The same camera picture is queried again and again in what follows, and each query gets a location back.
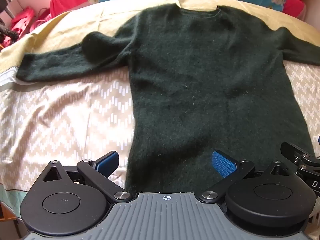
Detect pink woven basket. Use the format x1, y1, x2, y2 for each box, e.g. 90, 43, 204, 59
32, 7, 53, 29

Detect beige patterned bed sheet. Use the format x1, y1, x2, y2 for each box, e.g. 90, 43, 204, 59
0, 0, 320, 207

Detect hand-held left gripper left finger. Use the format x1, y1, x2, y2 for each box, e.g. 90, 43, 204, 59
42, 151, 133, 204

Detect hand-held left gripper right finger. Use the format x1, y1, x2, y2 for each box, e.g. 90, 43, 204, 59
200, 150, 298, 203

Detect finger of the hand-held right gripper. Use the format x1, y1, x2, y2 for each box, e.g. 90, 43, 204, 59
280, 141, 320, 174

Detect dark hanging clothes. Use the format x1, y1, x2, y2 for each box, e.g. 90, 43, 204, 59
0, 0, 20, 49

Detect wooden furniture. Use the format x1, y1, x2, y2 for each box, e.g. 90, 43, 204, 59
299, 0, 320, 28

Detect dark green knit sweater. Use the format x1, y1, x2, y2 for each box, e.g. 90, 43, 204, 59
16, 3, 320, 196

